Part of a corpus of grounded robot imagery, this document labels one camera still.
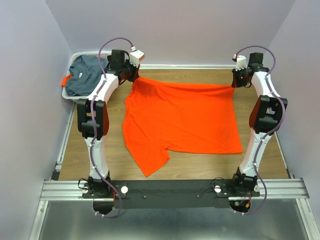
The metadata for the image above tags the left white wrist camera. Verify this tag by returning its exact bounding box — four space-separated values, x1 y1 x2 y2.
129 50 145 67

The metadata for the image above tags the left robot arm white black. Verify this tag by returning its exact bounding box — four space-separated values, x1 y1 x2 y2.
76 47 145 198

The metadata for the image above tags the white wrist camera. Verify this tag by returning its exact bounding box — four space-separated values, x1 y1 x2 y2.
232 54 247 72
129 50 145 67

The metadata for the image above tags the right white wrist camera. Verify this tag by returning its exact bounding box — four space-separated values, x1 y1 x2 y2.
232 54 247 72

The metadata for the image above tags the orange t shirt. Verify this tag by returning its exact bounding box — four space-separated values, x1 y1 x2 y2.
122 77 243 177

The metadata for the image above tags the grey blue t shirt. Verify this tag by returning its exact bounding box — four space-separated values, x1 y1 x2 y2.
65 55 109 96

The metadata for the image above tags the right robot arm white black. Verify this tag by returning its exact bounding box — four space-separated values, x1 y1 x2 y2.
230 52 288 196

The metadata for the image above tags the white plastic laundry basket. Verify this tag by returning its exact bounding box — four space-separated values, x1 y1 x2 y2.
61 50 111 102

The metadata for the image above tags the aluminium frame rail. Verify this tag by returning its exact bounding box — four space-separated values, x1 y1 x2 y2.
40 178 310 201

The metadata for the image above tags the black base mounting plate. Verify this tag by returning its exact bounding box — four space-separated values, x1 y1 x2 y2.
78 177 260 214

